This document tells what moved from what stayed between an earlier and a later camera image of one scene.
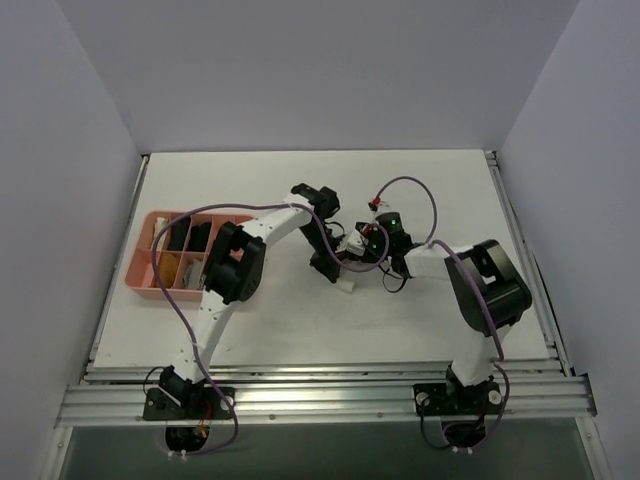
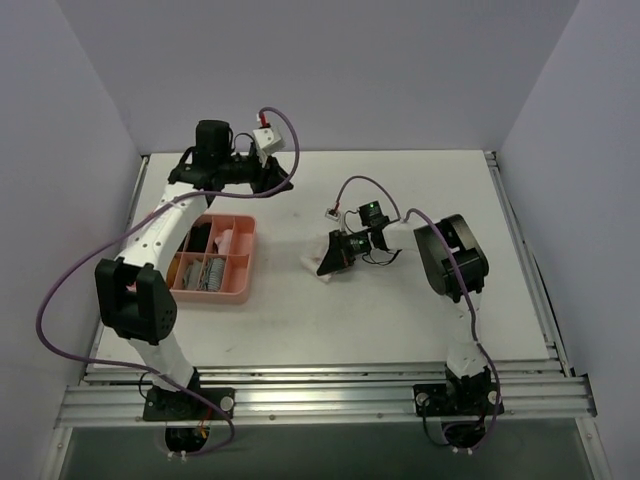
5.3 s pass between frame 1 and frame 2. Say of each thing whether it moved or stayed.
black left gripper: moved
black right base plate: stayed
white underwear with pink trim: moved
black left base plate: stayed
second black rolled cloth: stayed
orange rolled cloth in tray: stayed
